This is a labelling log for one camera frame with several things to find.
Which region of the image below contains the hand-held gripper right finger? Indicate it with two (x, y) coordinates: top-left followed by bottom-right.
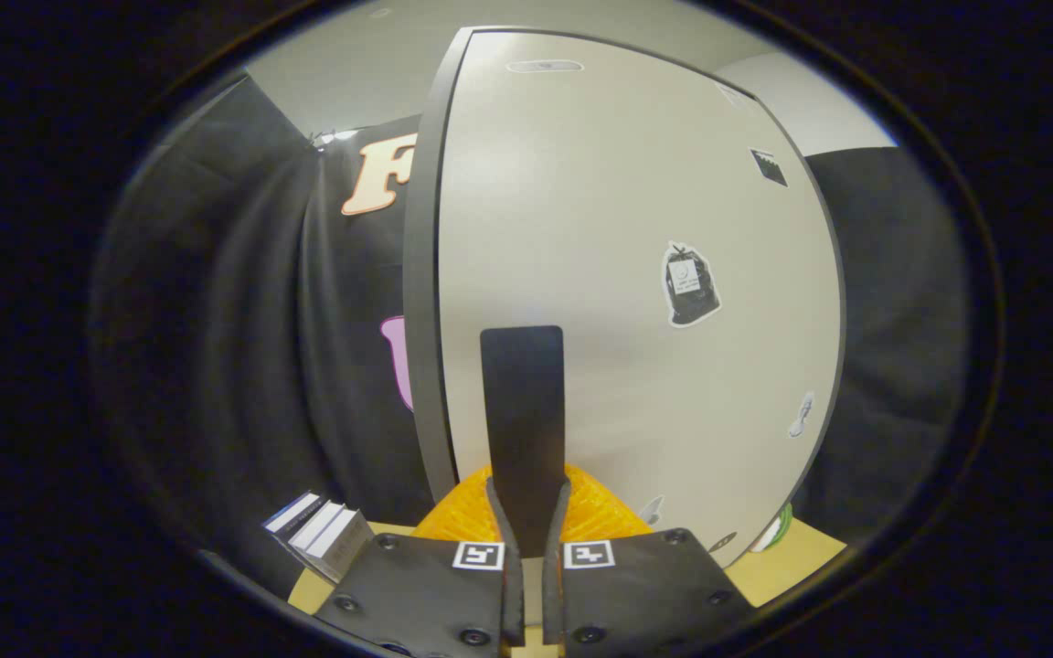
(523, 325), (756, 657)

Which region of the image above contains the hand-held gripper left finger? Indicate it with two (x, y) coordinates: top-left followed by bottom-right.
(314, 326), (526, 657)

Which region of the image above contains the dark grey shoe cabinet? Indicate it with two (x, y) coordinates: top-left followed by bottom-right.
(402, 26), (477, 505)

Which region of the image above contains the grey white book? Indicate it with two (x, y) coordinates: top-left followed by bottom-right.
(293, 501), (375, 584)

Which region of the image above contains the watermelon print pouch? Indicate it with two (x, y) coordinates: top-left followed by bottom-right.
(750, 503), (795, 554)

